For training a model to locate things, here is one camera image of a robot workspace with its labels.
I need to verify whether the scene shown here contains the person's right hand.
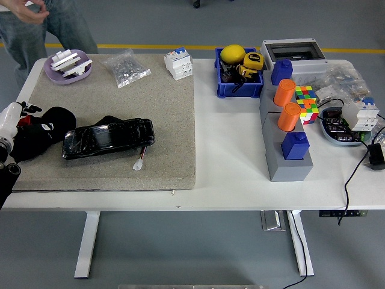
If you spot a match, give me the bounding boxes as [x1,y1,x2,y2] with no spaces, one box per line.
[4,0,51,25]

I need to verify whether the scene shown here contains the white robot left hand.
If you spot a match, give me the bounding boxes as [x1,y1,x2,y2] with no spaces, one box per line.
[0,101,57,142]

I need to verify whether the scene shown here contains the black rag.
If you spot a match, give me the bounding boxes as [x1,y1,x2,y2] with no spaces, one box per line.
[10,106,78,163]

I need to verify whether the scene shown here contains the glossy black panel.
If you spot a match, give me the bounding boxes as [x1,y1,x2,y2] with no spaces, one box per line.
[61,115,156,160]

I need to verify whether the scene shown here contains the black desk control panel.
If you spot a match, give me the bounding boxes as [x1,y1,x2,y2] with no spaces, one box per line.
[318,210,368,218]

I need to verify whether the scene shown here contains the person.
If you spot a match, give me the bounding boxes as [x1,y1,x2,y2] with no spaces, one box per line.
[0,0,99,88]

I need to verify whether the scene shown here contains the white plastic piece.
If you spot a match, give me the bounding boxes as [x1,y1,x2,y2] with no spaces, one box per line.
[51,49,81,72]
[58,58,93,78]

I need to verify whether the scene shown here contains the purple dish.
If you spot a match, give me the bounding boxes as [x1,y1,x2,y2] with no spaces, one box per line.
[43,49,93,85]

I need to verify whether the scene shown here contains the clear bag of metal parts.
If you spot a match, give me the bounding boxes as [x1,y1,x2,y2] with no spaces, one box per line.
[99,48,152,89]

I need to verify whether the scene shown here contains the grey-brown mat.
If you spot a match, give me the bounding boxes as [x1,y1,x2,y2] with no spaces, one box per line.
[11,53,198,192]

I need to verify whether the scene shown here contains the white table leg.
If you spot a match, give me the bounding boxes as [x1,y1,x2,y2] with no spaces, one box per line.
[74,211,101,279]
[285,210,315,277]

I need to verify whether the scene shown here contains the white circuit breaker blue lever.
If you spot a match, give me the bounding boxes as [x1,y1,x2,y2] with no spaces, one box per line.
[163,46,194,81]
[342,96,380,132]

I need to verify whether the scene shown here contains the yellow ball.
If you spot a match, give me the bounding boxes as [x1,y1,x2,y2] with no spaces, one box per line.
[220,44,247,64]

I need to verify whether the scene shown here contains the dark brown tool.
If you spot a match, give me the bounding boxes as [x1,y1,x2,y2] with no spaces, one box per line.
[219,60,238,84]

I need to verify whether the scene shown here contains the blue plastic bin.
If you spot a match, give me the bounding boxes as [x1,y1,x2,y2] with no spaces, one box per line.
[214,46,265,99]

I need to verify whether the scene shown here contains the yellow tape measure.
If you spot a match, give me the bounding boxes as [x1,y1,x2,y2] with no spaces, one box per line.
[237,64,259,81]
[242,51,265,72]

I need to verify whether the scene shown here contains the blue block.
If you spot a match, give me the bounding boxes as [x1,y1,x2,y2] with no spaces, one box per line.
[280,131,310,161]
[270,58,294,86]

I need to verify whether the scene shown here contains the orange cylinder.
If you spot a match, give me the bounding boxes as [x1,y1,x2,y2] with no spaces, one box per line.
[273,79,297,108]
[277,102,302,132]

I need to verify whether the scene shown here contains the metal floor plate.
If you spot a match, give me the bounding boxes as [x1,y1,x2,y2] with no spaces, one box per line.
[260,210,286,232]

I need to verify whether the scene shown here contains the grey block stand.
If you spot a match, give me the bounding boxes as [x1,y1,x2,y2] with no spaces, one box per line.
[259,67,314,182]

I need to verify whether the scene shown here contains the colourful puzzle cube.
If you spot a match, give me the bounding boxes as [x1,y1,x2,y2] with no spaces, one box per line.
[294,85,318,102]
[296,98,320,126]

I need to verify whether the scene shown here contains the light blue dish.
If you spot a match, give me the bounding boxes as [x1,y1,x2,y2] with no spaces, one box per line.
[318,107,377,148]

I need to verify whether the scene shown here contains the dark electronic components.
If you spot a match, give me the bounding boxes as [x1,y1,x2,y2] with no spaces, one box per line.
[323,110,362,142]

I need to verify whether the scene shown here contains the clear bags of small parts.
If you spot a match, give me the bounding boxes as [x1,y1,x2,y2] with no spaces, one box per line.
[312,60,370,106]

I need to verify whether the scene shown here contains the black power adapter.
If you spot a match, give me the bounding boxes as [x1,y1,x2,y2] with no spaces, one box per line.
[365,143,385,172]

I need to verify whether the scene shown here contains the white plug with red wires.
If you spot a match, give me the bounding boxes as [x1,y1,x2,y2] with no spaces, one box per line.
[133,147,148,172]

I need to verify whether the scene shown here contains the grey electrical enclosure box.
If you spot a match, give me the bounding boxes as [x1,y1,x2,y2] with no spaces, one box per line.
[260,37,330,84]

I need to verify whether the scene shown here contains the black floor cable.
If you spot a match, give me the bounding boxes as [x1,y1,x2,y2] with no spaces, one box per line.
[282,210,308,289]

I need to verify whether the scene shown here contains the black adapter cable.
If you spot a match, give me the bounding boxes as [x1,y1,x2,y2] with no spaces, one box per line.
[317,98,374,226]

